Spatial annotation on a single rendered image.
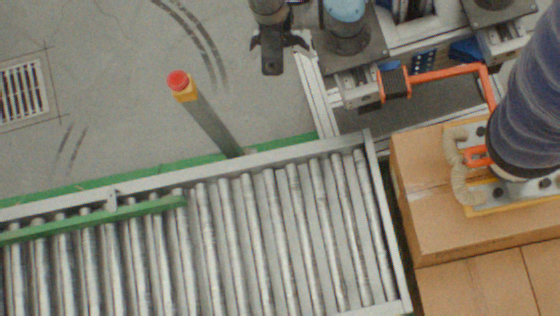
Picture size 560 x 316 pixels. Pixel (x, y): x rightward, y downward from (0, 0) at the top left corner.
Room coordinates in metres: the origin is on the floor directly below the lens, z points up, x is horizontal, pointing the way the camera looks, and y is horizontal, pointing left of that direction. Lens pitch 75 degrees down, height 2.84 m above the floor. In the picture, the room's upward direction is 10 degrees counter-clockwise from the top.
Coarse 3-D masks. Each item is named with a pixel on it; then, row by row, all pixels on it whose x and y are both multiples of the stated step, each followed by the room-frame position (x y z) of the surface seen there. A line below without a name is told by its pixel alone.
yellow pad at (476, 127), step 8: (464, 120) 0.57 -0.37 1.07; (472, 120) 0.57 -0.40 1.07; (480, 120) 0.56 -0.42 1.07; (448, 128) 0.55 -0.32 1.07; (472, 128) 0.54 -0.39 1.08; (480, 128) 0.53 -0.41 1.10; (472, 136) 0.51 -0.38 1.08; (480, 136) 0.51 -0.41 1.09; (456, 144) 0.50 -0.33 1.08; (464, 144) 0.49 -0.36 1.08; (472, 144) 0.49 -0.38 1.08
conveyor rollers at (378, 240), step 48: (336, 240) 0.36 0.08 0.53; (384, 240) 0.33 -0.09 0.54; (0, 288) 0.40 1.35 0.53; (48, 288) 0.37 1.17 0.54; (96, 288) 0.34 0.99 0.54; (144, 288) 0.31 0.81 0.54; (192, 288) 0.28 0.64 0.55; (240, 288) 0.25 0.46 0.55; (288, 288) 0.22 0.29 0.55; (336, 288) 0.19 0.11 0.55; (384, 288) 0.16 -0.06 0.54
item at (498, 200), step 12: (492, 180) 0.37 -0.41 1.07; (540, 180) 0.35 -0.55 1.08; (552, 180) 0.34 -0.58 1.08; (492, 192) 0.34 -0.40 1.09; (504, 192) 0.33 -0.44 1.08; (540, 192) 0.31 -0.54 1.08; (552, 192) 0.31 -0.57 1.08; (492, 204) 0.30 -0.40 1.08; (504, 204) 0.30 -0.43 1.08; (516, 204) 0.29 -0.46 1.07; (528, 204) 0.29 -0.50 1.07; (468, 216) 0.28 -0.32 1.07
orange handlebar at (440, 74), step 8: (472, 64) 0.69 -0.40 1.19; (480, 64) 0.69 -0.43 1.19; (432, 72) 0.69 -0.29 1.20; (440, 72) 0.69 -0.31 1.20; (448, 72) 0.68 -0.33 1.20; (456, 72) 0.68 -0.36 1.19; (464, 72) 0.68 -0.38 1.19; (480, 72) 0.67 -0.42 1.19; (416, 80) 0.67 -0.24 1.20; (424, 80) 0.67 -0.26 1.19; (432, 80) 0.67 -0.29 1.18; (488, 80) 0.64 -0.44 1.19; (488, 88) 0.61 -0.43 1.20; (488, 96) 0.59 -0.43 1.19; (488, 104) 0.57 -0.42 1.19; (496, 104) 0.56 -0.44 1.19; (480, 144) 0.46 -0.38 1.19; (464, 152) 0.44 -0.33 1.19; (472, 152) 0.44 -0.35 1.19; (480, 152) 0.43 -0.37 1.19; (464, 160) 0.42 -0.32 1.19; (472, 160) 0.41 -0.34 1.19; (480, 160) 0.41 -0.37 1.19; (488, 160) 0.41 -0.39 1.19
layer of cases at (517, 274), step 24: (552, 240) 0.23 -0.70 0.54; (408, 264) 0.25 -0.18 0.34; (456, 264) 0.20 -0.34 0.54; (480, 264) 0.18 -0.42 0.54; (504, 264) 0.17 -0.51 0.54; (528, 264) 0.16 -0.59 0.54; (552, 264) 0.14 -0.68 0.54; (432, 288) 0.13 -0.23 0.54; (456, 288) 0.11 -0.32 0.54; (480, 288) 0.10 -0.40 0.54; (504, 288) 0.09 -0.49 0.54; (528, 288) 0.07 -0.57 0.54; (552, 288) 0.06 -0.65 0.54; (432, 312) 0.05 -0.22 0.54; (456, 312) 0.03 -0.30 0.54; (480, 312) 0.02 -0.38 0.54; (504, 312) 0.00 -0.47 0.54; (528, 312) -0.01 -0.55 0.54; (552, 312) -0.02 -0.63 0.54
